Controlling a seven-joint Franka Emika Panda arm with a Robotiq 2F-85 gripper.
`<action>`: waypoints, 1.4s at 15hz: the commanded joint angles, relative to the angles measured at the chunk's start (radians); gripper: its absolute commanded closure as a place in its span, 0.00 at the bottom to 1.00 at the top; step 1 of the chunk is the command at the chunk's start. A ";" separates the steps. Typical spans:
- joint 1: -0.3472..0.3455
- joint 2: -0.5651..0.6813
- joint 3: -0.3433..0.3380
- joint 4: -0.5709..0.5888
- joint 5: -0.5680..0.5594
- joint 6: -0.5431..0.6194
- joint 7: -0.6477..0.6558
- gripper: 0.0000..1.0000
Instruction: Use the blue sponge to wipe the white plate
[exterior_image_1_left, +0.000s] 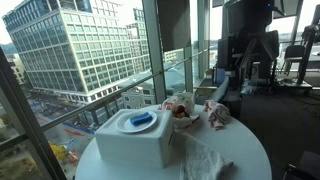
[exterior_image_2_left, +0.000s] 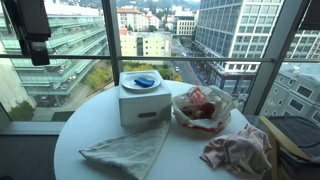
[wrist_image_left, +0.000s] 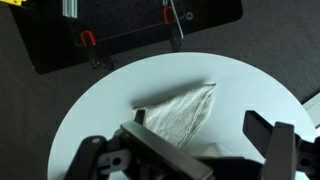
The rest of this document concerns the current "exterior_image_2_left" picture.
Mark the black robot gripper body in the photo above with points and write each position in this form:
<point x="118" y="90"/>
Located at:
<point x="30" y="20"/>

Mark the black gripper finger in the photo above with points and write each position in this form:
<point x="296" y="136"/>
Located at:
<point x="39" y="53"/>

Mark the blue sponge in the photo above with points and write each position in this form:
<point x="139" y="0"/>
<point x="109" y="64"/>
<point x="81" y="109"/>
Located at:
<point x="144" y="82"/>

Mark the white paper plate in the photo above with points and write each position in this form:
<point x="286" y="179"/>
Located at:
<point x="130" y="83"/>

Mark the vertical window mullion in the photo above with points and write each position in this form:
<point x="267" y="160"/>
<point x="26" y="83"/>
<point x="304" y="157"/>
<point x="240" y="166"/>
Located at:
<point x="112" y="40"/>

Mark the white foam box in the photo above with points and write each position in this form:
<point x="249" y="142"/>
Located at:
<point x="143" y="105"/>

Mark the white towel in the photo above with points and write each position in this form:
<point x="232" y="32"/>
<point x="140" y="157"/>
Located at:
<point x="133" y="151"/>

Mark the horizontal window railing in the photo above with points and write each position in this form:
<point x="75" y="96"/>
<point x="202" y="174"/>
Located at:
<point x="200" y="59"/>

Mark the red round fruit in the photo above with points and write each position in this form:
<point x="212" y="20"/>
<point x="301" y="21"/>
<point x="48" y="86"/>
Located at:
<point x="208" y="109"/>

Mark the pink crumpled cloth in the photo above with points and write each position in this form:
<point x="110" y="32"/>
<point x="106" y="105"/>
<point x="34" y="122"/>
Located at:
<point x="240" y="153"/>

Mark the slanted dark window frame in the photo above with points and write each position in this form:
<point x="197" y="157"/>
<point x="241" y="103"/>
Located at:
<point x="276" y="56"/>

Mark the wooden chair frame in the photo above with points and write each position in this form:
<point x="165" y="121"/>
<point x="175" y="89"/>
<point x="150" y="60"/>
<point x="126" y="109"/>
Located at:
<point x="276" y="146"/>

